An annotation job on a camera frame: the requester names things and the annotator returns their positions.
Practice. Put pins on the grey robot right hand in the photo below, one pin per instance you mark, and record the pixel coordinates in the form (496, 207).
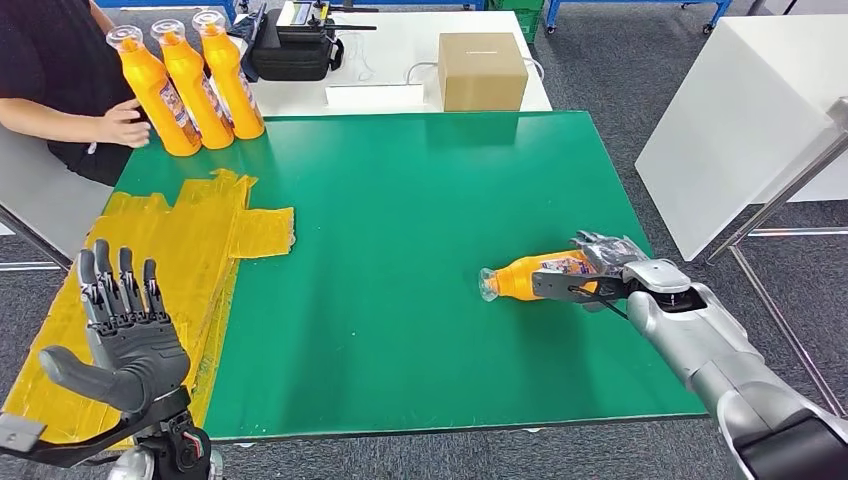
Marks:
(609, 255)

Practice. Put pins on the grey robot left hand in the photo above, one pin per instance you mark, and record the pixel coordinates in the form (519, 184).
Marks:
(139, 358)

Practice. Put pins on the orange plastic bottle clear cap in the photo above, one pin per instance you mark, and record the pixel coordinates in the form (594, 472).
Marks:
(517, 281)
(232, 93)
(195, 99)
(156, 99)

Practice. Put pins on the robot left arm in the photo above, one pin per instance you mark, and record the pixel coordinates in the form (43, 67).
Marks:
(179, 444)

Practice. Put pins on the person's right forearm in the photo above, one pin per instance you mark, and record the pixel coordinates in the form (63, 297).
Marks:
(46, 120)

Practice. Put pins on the yellow tape sheet patch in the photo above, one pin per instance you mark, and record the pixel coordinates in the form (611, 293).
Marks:
(192, 225)

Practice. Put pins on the white table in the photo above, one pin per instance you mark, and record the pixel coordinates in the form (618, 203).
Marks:
(732, 119)

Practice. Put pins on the brown cardboard box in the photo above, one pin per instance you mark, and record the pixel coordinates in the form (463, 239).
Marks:
(484, 71)

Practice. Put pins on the person's right hand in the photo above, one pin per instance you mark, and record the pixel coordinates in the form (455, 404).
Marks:
(122, 124)

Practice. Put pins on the green plastic crate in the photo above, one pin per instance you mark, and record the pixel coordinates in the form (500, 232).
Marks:
(523, 14)

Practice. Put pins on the flat white box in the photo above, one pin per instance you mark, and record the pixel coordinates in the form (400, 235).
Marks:
(374, 97)

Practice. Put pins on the white desk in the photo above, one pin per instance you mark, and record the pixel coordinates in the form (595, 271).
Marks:
(394, 52)

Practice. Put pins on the person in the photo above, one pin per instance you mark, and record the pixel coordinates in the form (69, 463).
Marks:
(46, 60)

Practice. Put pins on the dark blue cloth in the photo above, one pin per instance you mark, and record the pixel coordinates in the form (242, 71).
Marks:
(250, 58)

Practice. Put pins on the black carrying case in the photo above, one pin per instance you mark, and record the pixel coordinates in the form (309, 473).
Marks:
(295, 61)

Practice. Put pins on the remote controller with antennas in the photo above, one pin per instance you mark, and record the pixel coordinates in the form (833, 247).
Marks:
(301, 18)

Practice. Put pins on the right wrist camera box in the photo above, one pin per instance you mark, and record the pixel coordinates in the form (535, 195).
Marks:
(563, 286)

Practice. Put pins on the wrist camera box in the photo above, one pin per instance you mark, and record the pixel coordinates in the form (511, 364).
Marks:
(563, 286)
(20, 434)

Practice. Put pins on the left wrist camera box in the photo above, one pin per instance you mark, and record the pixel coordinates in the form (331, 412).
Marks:
(20, 434)

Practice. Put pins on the metal stand frame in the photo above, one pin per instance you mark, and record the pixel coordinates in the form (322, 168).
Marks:
(783, 196)

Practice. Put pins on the blue metal rack frame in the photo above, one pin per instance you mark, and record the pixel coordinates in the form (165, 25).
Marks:
(414, 3)
(179, 2)
(632, 2)

